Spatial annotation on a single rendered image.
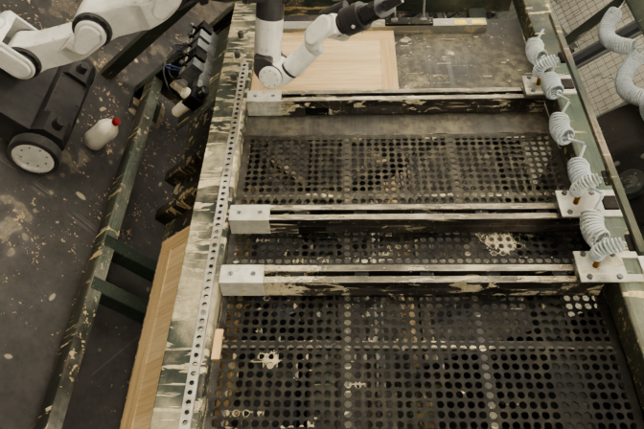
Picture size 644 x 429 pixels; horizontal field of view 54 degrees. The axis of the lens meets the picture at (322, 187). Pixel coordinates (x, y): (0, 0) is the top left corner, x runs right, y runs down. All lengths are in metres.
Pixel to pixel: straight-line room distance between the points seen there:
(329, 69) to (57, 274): 1.33
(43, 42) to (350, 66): 1.16
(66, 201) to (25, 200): 0.18
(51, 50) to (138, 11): 0.42
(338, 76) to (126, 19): 0.81
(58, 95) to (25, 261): 0.70
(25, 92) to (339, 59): 1.26
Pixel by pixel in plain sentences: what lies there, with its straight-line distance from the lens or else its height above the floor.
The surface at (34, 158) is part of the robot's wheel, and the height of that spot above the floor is 0.09.
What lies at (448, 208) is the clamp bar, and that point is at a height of 1.45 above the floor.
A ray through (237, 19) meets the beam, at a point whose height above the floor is 0.84.
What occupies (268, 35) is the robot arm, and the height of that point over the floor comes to 1.22.
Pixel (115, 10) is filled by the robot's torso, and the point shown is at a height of 0.75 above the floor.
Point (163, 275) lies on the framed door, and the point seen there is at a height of 0.31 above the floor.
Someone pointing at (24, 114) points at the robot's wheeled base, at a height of 0.17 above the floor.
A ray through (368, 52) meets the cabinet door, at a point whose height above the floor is 1.24.
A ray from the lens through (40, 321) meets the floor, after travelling 2.59.
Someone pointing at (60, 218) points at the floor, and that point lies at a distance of 2.79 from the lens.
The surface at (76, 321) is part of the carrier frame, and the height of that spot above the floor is 0.16.
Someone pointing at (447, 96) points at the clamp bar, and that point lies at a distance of 2.33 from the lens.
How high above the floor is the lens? 2.17
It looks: 31 degrees down
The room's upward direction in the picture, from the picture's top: 60 degrees clockwise
